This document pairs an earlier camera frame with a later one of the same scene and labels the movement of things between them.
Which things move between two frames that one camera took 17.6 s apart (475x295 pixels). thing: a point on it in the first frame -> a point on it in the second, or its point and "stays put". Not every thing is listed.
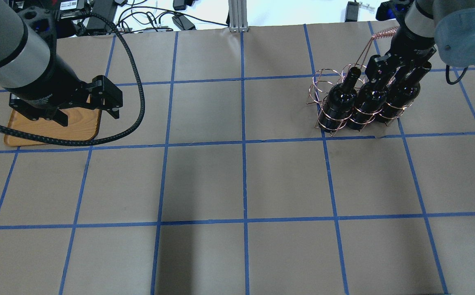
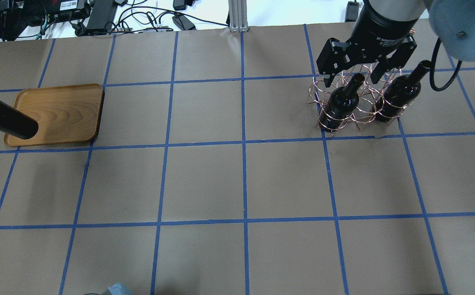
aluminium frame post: x=238 y=17 stays put
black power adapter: x=182 y=23 stays put
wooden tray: x=83 y=124 stays put
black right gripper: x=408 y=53 -> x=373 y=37
